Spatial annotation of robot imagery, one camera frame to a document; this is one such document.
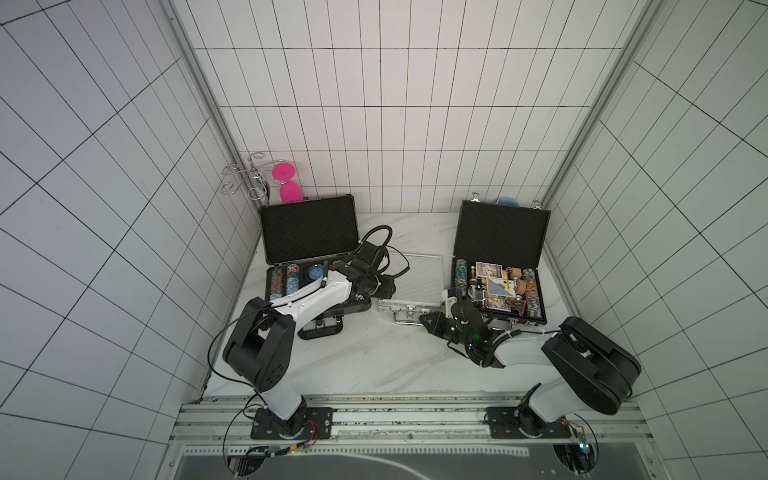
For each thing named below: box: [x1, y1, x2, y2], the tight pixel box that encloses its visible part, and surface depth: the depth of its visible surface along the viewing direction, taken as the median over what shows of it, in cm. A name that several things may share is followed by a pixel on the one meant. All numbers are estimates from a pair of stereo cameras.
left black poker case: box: [259, 194, 371, 317], surface depth 103 cm
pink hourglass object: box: [272, 162, 304, 204], surface depth 97 cm
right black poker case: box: [452, 200, 551, 325], surface depth 100 cm
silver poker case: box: [378, 251, 444, 326], surface depth 89 cm
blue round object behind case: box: [498, 196, 520, 207], surface depth 117 cm
